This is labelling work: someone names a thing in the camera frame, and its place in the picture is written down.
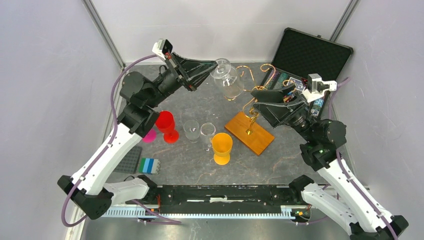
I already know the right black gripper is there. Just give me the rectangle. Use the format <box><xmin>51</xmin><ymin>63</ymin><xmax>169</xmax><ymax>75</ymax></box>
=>
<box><xmin>250</xmin><ymin>82</ymin><xmax>315</xmax><ymax>142</ymax></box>

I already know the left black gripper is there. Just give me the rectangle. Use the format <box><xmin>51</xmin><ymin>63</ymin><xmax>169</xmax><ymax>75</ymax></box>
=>
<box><xmin>145</xmin><ymin>51</ymin><xmax>219</xmax><ymax>109</ymax></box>

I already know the red wine glass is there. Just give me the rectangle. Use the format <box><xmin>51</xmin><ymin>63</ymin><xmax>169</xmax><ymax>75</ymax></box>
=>
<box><xmin>155</xmin><ymin>111</ymin><xmax>179</xmax><ymax>144</ymax></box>

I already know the clear textured glass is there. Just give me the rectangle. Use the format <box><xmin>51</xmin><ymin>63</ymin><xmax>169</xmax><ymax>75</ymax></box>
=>
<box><xmin>183</xmin><ymin>119</ymin><xmax>200</xmax><ymax>143</ymax></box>

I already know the clear glass back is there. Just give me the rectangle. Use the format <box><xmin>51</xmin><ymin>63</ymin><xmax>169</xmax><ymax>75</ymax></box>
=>
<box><xmin>200</xmin><ymin>122</ymin><xmax>216</xmax><ymax>153</ymax></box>

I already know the yellow wine glass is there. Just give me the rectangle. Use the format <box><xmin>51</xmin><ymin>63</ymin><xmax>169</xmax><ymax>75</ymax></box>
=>
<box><xmin>211</xmin><ymin>132</ymin><xmax>233</xmax><ymax>166</ymax></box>

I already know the pink wine glass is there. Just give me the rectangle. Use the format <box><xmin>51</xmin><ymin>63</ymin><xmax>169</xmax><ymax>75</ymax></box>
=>
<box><xmin>142</xmin><ymin>128</ymin><xmax>157</xmax><ymax>143</ymax></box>

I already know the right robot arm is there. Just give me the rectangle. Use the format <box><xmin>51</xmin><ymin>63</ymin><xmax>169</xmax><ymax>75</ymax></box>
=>
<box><xmin>251</xmin><ymin>84</ymin><xmax>409</xmax><ymax>240</ymax></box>

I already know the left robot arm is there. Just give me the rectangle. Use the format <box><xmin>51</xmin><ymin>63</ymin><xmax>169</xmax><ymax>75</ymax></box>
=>
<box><xmin>57</xmin><ymin>53</ymin><xmax>218</xmax><ymax>220</ymax></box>

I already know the black poker chip case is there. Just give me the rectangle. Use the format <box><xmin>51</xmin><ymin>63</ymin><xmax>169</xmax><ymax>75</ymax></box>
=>
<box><xmin>261</xmin><ymin>27</ymin><xmax>354</xmax><ymax>120</ymax></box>

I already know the green blue lego block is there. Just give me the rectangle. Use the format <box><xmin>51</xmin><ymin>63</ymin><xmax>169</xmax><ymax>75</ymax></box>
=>
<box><xmin>138</xmin><ymin>158</ymin><xmax>161</xmax><ymax>175</ymax></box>

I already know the grey lego baseplate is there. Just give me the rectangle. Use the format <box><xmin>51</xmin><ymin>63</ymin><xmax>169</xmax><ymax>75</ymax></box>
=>
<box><xmin>113</xmin><ymin>145</ymin><xmax>143</xmax><ymax>174</ymax></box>

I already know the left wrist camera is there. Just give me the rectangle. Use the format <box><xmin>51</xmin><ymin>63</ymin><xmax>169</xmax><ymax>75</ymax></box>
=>
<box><xmin>152</xmin><ymin>38</ymin><xmax>173</xmax><ymax>61</ymax></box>

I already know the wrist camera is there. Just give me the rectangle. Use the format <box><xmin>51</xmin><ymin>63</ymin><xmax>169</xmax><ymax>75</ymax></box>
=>
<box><xmin>152</xmin><ymin>38</ymin><xmax>173</xmax><ymax>61</ymax></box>
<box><xmin>302</xmin><ymin>73</ymin><xmax>338</xmax><ymax>103</ymax></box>

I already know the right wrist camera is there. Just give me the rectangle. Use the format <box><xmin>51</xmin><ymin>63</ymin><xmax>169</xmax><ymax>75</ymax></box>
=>
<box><xmin>302</xmin><ymin>73</ymin><xmax>338</xmax><ymax>103</ymax></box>

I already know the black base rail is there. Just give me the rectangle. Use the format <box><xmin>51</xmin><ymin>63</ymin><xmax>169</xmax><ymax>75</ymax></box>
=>
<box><xmin>103</xmin><ymin>184</ymin><xmax>308</xmax><ymax>221</ymax></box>

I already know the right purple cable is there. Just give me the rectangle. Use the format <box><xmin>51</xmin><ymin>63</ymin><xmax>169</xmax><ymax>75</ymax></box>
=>
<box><xmin>291</xmin><ymin>76</ymin><xmax>400</xmax><ymax>240</ymax></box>

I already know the purple cable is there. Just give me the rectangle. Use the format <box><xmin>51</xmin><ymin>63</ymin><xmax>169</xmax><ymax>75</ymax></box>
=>
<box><xmin>60</xmin><ymin>54</ymin><xmax>183</xmax><ymax>228</ymax></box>
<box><xmin>291</xmin><ymin>76</ymin><xmax>400</xmax><ymax>240</ymax></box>

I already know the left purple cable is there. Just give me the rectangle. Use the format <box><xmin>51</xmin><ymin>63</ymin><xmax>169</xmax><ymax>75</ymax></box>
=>
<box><xmin>60</xmin><ymin>54</ymin><xmax>183</xmax><ymax>228</ymax></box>

